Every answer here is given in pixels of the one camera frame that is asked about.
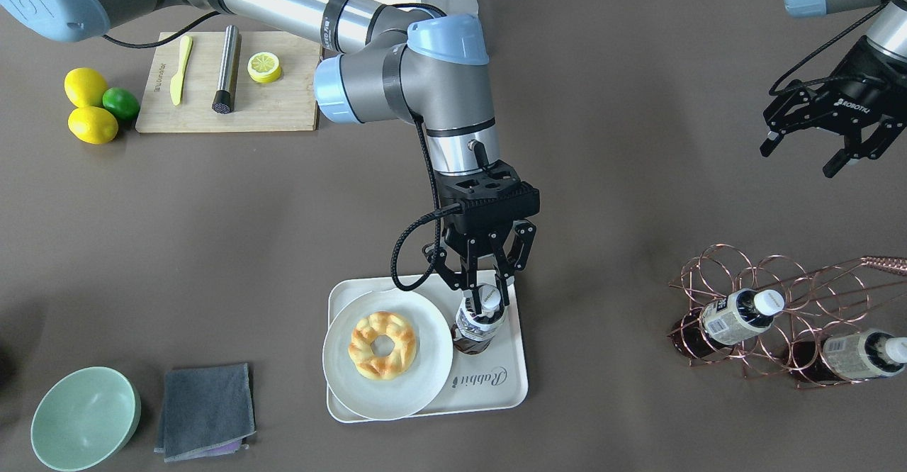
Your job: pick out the glazed donut bread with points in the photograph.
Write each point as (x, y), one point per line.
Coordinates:
(393, 364)

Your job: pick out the wooden cutting board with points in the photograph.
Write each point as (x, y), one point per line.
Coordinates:
(286, 105)

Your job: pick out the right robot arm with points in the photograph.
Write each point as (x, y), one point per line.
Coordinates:
(406, 62)

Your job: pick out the green lime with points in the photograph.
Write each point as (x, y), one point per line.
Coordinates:
(121, 103)

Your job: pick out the copper wire bottle rack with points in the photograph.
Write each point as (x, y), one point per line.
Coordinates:
(822, 327)

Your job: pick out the white serving tray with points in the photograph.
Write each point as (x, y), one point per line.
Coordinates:
(492, 380)

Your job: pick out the yellow lemon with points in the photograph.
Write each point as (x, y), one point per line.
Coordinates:
(85, 87)
(93, 125)

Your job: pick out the white round plate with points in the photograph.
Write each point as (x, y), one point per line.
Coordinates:
(411, 391)

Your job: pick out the mint green bowl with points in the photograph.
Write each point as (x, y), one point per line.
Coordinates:
(84, 419)

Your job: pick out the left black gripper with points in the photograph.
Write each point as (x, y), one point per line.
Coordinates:
(860, 89)

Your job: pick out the yellow plastic knife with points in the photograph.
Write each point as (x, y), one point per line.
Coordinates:
(176, 85)

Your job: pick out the steel muddler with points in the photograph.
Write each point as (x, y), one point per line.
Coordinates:
(224, 100)

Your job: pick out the yellow lemon lower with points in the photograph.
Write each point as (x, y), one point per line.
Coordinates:
(93, 125)

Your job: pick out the yellow lemon upper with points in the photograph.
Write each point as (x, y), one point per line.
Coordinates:
(85, 87)

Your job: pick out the half lemon slice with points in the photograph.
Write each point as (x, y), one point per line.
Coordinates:
(264, 67)

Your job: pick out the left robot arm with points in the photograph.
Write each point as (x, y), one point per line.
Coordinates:
(888, 32)

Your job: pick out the tea bottle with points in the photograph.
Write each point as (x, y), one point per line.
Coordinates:
(855, 357)
(723, 324)
(479, 316)

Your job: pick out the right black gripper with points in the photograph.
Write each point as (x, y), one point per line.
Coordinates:
(475, 243)

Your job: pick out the grey folded cloth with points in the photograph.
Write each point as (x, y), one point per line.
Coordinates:
(205, 412)

